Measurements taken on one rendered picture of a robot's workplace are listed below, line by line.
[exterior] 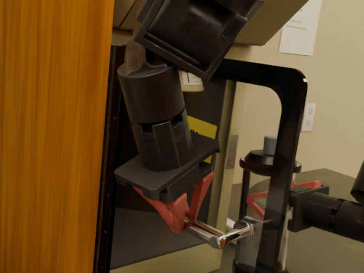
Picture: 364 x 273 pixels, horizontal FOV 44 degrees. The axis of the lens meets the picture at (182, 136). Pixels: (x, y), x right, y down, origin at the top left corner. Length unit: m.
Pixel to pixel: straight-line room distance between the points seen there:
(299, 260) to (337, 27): 1.10
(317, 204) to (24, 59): 0.51
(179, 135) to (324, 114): 1.56
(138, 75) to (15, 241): 0.49
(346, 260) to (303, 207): 0.43
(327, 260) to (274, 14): 0.61
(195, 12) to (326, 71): 1.55
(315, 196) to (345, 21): 1.31
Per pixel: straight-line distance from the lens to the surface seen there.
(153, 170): 0.45
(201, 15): 0.39
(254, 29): 0.80
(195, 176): 0.46
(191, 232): 0.51
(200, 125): 0.54
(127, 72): 0.41
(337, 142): 2.12
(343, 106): 2.09
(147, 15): 0.40
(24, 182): 0.76
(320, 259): 1.13
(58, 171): 0.64
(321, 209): 0.75
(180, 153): 0.44
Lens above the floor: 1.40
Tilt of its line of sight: 12 degrees down
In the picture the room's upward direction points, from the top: 7 degrees clockwise
